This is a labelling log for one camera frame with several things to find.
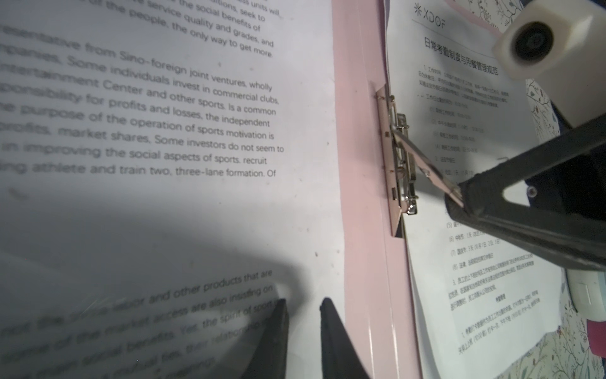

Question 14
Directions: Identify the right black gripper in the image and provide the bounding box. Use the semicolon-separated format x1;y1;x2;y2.
444;116;605;271

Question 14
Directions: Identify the metal folder clip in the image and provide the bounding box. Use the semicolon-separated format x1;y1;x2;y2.
376;85;464;238

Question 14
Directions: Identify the stack of printed papers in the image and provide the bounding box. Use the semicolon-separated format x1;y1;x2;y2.
387;1;562;378

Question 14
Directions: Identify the printed white paper sheet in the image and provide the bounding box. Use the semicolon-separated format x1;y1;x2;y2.
1;1;344;378

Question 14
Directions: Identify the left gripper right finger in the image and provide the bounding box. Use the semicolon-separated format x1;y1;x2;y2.
320;298;370;379

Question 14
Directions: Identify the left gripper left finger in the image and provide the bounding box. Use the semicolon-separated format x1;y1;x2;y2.
241;299;289;379

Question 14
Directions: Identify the pink file folder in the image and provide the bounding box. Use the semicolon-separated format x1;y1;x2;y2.
332;1;422;378

